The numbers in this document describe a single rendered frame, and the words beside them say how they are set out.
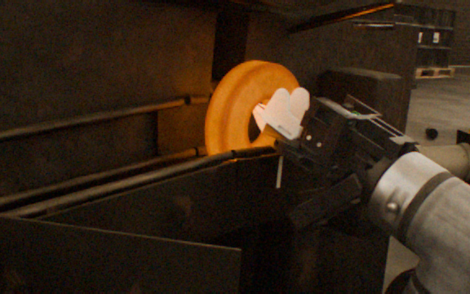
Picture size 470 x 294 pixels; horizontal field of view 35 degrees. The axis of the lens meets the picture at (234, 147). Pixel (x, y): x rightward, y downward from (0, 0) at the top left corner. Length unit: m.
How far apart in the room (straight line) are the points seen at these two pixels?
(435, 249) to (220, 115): 0.29
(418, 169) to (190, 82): 0.31
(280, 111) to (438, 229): 0.25
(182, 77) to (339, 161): 0.22
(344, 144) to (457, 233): 0.17
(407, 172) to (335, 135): 0.09
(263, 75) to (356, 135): 0.15
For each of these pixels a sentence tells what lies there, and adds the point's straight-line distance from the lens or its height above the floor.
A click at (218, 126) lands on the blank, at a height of 0.74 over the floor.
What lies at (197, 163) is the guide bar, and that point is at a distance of 0.82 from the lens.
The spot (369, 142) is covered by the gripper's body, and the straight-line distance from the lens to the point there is 0.82.
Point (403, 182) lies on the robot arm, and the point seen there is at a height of 0.72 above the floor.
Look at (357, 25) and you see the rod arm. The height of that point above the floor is 0.87.
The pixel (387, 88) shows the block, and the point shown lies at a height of 0.78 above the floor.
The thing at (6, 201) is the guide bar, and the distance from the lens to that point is 0.76.
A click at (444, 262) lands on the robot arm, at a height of 0.66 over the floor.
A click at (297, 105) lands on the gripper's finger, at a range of 0.91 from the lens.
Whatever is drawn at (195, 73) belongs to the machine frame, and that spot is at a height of 0.79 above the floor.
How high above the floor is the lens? 0.89
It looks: 11 degrees down
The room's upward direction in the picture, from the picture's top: 6 degrees clockwise
